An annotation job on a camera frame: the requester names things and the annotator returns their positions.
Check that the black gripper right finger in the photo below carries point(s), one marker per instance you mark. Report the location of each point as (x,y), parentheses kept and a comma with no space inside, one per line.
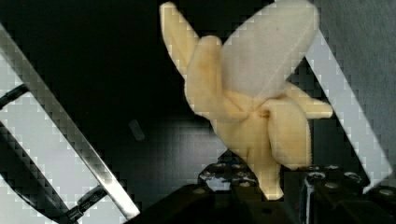
(332,195)

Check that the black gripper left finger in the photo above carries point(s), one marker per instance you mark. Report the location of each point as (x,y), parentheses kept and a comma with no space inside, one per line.
(229,174)

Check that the plush peeled banana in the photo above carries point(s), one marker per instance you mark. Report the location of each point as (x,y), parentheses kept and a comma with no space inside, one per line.
(241,85)

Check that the black toaster oven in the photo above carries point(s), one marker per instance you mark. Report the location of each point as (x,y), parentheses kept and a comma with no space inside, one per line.
(105,62)

